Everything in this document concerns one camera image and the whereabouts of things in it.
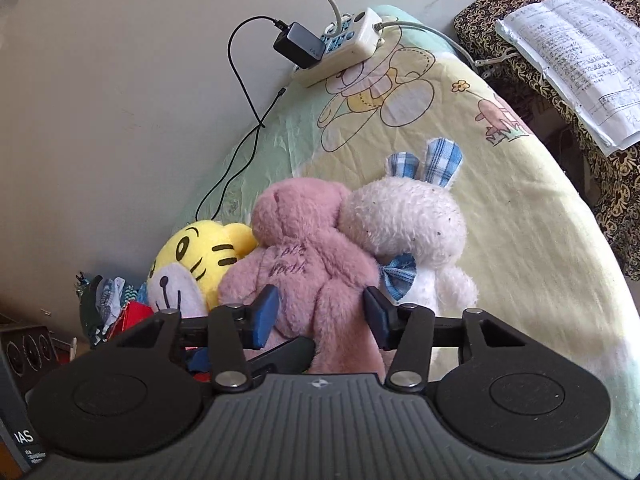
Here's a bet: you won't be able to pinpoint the brown floral cloth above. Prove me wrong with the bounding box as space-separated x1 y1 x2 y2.
452 0 640 281

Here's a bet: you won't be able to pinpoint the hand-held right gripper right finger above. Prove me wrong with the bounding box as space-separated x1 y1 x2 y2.
363 286 531 391

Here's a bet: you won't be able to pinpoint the black charger adapter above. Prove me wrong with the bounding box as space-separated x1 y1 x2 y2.
273 21 327 70

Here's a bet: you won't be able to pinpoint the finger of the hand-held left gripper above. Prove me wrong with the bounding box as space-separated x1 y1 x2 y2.
245 336 316 379

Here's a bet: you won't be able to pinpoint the black charger cable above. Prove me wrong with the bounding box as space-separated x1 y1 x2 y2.
196 16 291 221

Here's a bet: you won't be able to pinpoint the pile of folded clothes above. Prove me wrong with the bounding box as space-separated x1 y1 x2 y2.
75 272 151 348

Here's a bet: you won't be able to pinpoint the pink plush bear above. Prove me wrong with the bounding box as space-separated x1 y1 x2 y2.
217 177 388 376

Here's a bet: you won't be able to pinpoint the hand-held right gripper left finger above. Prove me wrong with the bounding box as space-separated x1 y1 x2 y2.
107 285 281 394

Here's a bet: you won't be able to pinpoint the white plush rabbit plaid ears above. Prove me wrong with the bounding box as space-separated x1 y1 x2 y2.
339 137 481 368

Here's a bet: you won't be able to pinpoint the white power strip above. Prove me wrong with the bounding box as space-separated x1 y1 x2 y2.
291 7 385 87

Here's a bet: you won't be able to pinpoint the printed paper sheets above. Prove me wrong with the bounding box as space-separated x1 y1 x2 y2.
495 0 640 157

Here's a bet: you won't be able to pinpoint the yellow plush tiger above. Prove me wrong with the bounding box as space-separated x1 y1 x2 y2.
146 219 258 319

